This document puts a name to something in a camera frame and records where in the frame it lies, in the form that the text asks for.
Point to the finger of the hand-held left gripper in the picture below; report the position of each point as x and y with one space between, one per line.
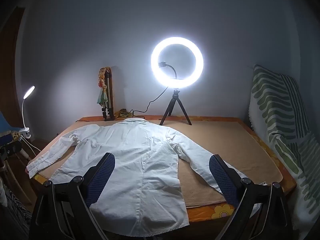
11 150

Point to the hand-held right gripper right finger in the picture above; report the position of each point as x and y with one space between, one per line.
222 180

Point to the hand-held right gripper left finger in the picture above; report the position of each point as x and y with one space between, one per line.
100 177

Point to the white shirt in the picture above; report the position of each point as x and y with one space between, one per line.
150 160

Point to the blue cloth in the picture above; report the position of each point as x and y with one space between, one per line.
7 125

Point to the tan mat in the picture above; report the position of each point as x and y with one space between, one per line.
225 140

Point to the white clip lamp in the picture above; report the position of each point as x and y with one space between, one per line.
29 91

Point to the yellow green cloth scrap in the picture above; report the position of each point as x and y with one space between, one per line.
122 112

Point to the folded metal tripod stand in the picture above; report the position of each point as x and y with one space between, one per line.
108 92

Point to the doll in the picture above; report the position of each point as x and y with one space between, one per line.
103 85

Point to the black mini tripod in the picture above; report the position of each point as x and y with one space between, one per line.
175 97

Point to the green striped white blanket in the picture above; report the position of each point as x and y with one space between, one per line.
275 100

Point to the black gooseneck phone holder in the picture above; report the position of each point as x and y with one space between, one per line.
163 64

